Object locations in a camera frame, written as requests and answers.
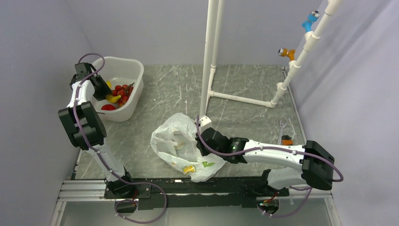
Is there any yellow fake fruit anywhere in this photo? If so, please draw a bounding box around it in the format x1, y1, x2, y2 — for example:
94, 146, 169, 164
105, 81, 121, 104

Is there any red orange fake fruit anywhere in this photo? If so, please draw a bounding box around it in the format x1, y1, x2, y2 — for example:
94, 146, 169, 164
112, 82, 135, 107

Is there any white plastic bag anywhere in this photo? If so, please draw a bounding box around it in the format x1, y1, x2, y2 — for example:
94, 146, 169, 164
150, 113, 226, 182

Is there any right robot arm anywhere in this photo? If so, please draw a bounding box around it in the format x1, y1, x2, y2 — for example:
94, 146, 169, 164
196, 128, 336, 195

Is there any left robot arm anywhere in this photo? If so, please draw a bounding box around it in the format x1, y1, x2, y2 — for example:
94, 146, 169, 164
58, 63, 136, 198

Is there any white plastic basin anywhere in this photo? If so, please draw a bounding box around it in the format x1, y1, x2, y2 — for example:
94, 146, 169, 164
92, 56, 144, 122

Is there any silver wrench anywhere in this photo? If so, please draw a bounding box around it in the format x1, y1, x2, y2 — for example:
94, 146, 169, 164
277, 119, 287, 145

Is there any orange black brush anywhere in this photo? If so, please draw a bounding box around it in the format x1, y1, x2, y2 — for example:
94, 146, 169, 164
281, 135, 293, 146

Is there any orange nozzle on pipe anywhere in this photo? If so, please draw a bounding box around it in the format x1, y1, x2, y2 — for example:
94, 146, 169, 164
278, 48, 295, 61

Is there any blue nozzle on pipe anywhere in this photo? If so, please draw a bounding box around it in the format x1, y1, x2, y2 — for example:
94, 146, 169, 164
302, 10, 320, 33

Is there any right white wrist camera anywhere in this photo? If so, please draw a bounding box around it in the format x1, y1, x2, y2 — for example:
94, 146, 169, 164
198, 115, 212, 133

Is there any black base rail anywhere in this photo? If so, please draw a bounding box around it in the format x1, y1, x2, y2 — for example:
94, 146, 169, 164
104, 176, 289, 210

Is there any white PVC pipe frame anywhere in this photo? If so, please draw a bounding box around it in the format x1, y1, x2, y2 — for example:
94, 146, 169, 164
199, 0, 341, 115

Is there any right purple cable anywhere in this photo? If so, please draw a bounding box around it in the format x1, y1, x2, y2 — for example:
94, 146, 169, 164
195, 115, 344, 218

